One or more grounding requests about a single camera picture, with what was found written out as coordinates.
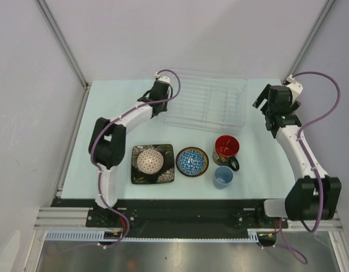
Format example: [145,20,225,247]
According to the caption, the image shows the clear plastic dish rack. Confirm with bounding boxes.
[161,68,248,135]

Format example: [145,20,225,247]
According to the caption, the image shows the pink patterned bowl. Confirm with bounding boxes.
[137,150,164,175]

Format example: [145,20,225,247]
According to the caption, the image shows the blue triangle patterned bowl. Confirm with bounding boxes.
[176,148,208,175]

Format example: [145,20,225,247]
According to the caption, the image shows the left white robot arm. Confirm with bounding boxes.
[88,76,173,227]

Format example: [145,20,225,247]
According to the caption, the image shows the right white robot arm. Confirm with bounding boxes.
[253,83,342,227]

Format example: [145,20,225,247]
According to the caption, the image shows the red interior dark mug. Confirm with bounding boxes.
[212,135,240,172]

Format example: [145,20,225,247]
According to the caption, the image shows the yellow brown round saucer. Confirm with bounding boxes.
[175,146,210,178]

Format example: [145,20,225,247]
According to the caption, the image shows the black floral square plate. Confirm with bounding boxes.
[131,144,175,185]

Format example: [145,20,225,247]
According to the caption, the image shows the light blue plastic cup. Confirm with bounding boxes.
[213,166,233,189]

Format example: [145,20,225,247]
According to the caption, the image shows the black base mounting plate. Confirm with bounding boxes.
[51,198,288,247]

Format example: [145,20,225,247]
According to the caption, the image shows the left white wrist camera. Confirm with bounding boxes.
[155,73,171,85]

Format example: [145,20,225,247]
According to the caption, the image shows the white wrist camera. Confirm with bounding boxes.
[284,74,303,103]
[155,73,171,85]

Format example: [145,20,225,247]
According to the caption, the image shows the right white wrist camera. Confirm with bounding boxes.
[284,74,303,103]

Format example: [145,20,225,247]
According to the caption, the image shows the right aluminium frame post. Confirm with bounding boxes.
[282,0,338,82]

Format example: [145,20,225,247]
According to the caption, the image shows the aluminium frame post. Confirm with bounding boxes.
[35,0,88,90]
[282,0,338,82]

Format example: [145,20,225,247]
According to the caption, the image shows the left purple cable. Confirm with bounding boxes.
[89,69,182,250]

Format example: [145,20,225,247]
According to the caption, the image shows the purple cable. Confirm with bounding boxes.
[89,69,182,250]
[273,71,342,265]

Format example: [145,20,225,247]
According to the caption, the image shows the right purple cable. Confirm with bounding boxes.
[273,71,342,265]

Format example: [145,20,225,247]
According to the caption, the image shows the left aluminium frame post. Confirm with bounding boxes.
[35,0,88,90]

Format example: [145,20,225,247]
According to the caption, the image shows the light blue cable duct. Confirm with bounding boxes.
[45,230,259,243]

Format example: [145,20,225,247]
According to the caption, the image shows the aluminium front rail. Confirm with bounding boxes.
[33,207,343,232]

